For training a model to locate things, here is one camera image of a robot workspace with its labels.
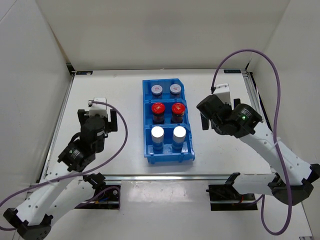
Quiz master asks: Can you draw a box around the blue three-compartment plastic bin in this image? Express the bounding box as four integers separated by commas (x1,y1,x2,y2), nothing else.
142,78,195,164

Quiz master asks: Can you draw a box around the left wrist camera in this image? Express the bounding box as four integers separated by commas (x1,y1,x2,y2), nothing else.
88,97,108,120

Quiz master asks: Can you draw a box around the blue-label white seasoning bottle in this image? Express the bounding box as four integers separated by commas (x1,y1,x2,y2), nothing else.
151,126,165,151

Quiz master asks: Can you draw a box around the red-lid chili sauce jar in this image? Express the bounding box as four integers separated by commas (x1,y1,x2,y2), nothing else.
151,102,166,124

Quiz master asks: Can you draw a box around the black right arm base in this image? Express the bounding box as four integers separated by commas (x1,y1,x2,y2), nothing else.
206,184,258,212

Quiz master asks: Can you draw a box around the aluminium table edge rail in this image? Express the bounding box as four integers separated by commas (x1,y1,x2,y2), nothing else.
39,173,273,181

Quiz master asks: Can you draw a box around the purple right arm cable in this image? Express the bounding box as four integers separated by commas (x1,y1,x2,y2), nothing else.
211,49,293,236

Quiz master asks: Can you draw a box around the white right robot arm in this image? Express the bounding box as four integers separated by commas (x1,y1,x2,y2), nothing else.
196,94,320,206

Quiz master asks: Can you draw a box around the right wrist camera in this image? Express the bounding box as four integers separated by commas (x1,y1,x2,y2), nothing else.
211,83,231,106

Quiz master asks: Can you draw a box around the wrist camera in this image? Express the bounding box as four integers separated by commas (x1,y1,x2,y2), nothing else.
211,83,231,106
88,97,108,120

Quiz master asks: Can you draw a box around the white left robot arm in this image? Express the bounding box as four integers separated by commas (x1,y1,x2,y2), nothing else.
1,108,121,240

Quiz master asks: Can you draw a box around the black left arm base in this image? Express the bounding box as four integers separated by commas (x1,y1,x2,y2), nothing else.
75,185,121,210

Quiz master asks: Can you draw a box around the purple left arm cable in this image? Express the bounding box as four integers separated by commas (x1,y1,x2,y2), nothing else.
0,101,130,231

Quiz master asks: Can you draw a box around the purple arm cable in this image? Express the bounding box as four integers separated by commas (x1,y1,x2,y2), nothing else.
211,49,293,236
0,101,130,231

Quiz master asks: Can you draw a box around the white-lid dark sauce jar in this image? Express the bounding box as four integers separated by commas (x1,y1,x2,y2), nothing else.
151,84,163,99

